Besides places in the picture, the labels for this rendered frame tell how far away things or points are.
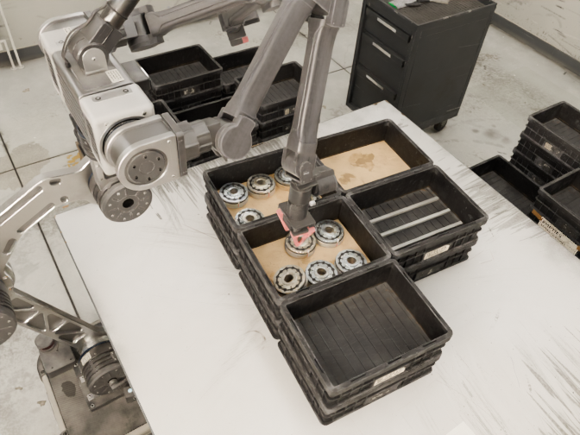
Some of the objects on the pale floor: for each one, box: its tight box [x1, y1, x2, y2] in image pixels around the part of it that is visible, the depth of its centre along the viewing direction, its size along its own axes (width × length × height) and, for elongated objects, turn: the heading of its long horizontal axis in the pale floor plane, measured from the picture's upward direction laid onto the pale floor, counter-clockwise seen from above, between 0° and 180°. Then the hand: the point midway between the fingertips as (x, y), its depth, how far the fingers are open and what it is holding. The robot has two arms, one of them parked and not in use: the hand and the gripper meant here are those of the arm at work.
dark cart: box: [345, 0, 497, 131], centre depth 332 cm, size 60×45×90 cm
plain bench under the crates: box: [54, 100, 580, 435], centre depth 212 cm, size 160×160×70 cm
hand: (293, 236), depth 150 cm, fingers open, 6 cm apart
